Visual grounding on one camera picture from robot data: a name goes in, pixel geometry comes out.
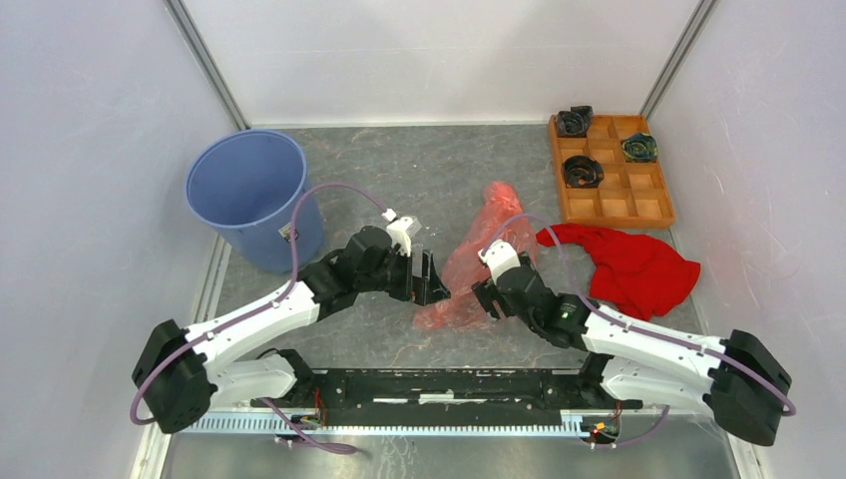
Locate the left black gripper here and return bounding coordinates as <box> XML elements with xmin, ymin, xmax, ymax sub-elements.
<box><xmin>356</xmin><ymin>243</ymin><xmax>450</xmax><ymax>306</ymax></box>

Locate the red translucent trash bag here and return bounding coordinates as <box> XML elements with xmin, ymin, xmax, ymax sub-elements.
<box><xmin>413</xmin><ymin>181</ymin><xmax>538</xmax><ymax>330</ymax></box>

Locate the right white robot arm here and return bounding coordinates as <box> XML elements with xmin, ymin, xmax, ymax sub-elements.
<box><xmin>474</xmin><ymin>243</ymin><xmax>795</xmax><ymax>446</ymax></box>

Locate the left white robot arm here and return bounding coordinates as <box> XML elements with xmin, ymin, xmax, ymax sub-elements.
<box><xmin>131</xmin><ymin>226</ymin><xmax>451</xmax><ymax>434</ymax></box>

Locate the blue plastic trash bin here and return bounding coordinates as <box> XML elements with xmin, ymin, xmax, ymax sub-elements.
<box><xmin>185</xmin><ymin>130</ymin><xmax>324</xmax><ymax>274</ymax></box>

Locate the red cloth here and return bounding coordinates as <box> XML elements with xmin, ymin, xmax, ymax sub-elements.
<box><xmin>536</xmin><ymin>224</ymin><xmax>701</xmax><ymax>321</ymax></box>

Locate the black bag roll middle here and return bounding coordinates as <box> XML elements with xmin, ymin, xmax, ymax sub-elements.
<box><xmin>562</xmin><ymin>155</ymin><xmax>605</xmax><ymax>189</ymax></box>

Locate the black bag roll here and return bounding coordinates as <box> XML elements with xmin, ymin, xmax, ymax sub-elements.
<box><xmin>562</xmin><ymin>155</ymin><xmax>605</xmax><ymax>189</ymax></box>
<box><xmin>554</xmin><ymin>105</ymin><xmax>594</xmax><ymax>138</ymax></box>

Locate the orange compartment tray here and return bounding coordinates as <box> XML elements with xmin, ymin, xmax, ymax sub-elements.
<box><xmin>547</xmin><ymin>115</ymin><xmax>676</xmax><ymax>230</ymax></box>

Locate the black bag roll top left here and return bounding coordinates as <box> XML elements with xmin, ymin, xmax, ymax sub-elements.
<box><xmin>554</xmin><ymin>105</ymin><xmax>594</xmax><ymax>138</ymax></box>

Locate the dark green bag roll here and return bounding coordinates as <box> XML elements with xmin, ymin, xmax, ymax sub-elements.
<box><xmin>621</xmin><ymin>132</ymin><xmax>658</xmax><ymax>163</ymax></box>

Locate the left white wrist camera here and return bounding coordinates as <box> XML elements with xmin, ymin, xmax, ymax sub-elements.
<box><xmin>381</xmin><ymin>208</ymin><xmax>422</xmax><ymax>256</ymax></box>

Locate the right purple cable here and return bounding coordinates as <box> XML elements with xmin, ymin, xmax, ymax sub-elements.
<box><xmin>485</xmin><ymin>213</ymin><xmax>798</xmax><ymax>418</ymax></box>

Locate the purple cable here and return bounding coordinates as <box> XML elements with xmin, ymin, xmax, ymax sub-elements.
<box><xmin>129</xmin><ymin>184</ymin><xmax>394</xmax><ymax>426</ymax></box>
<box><xmin>485</xmin><ymin>213</ymin><xmax>798</xmax><ymax>418</ymax></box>

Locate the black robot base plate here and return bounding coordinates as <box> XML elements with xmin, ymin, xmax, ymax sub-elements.
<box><xmin>273</xmin><ymin>368</ymin><xmax>643</xmax><ymax>427</ymax></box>

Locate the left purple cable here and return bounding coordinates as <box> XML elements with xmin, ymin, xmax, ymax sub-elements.
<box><xmin>129</xmin><ymin>184</ymin><xmax>394</xmax><ymax>426</ymax></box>

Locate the slotted cable duct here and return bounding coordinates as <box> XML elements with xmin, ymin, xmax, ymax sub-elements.
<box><xmin>182</xmin><ymin>410</ymin><xmax>589</xmax><ymax>439</ymax></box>

